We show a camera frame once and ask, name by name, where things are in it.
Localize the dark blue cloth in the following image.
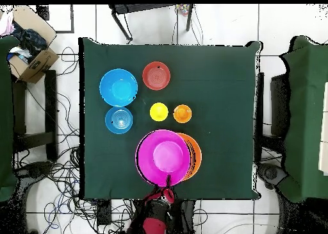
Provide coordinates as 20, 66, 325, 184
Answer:
11, 22, 48, 63

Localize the colourful small item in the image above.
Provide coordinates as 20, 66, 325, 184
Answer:
176, 3, 190, 17

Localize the large orange bowl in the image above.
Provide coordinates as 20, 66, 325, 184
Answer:
176, 132, 202, 181

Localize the small teal blue bowl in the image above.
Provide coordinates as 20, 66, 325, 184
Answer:
104, 106, 134, 135

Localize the dark green table cloth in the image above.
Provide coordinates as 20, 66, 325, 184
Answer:
78, 37, 262, 201

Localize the black bench frame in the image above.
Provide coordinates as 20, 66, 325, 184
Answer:
11, 69, 58, 162

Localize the large blue bowl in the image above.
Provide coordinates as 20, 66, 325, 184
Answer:
99, 69, 138, 108

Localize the thin black square frame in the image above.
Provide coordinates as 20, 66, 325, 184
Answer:
37, 4, 75, 34

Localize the black power box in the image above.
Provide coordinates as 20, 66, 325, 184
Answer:
96, 199, 112, 226

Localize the blue cable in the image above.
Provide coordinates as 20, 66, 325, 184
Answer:
43, 180, 78, 231

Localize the black stool frame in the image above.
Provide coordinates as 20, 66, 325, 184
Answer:
108, 3, 195, 42

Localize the orange cup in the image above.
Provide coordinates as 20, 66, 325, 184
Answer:
173, 104, 192, 124

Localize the black cable tangle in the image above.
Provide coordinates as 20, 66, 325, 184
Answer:
12, 46, 139, 234

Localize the cardboard box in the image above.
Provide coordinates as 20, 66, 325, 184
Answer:
8, 4, 60, 84

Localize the green covered table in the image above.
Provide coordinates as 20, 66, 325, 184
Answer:
279, 36, 328, 203
0, 36, 20, 203

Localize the yellow cup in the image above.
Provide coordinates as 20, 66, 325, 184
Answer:
149, 102, 169, 122

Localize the pink cloth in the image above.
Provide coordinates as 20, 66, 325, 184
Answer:
0, 12, 15, 37

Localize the small red bowl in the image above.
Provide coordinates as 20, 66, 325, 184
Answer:
142, 61, 172, 91

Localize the large pink bowl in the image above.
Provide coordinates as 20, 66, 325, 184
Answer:
135, 129, 192, 188

